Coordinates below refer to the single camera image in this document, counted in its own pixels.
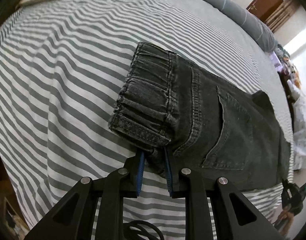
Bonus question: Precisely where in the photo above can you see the grey rolled blanket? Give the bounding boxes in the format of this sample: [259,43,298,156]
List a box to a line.
[203,0,278,53]

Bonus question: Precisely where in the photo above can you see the white patterned cloth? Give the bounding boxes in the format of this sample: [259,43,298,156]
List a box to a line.
[287,80,306,170]

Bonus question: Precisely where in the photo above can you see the black cable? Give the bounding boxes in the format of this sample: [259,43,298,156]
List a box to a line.
[123,220,166,240]

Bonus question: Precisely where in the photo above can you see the black denim pants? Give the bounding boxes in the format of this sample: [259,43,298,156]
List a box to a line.
[109,42,290,191]

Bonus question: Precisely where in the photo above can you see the grey white striped bedsheet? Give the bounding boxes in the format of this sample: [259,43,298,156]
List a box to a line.
[0,0,294,239]

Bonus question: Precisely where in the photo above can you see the brown wooden door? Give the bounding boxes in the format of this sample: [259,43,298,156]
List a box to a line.
[247,0,283,22]

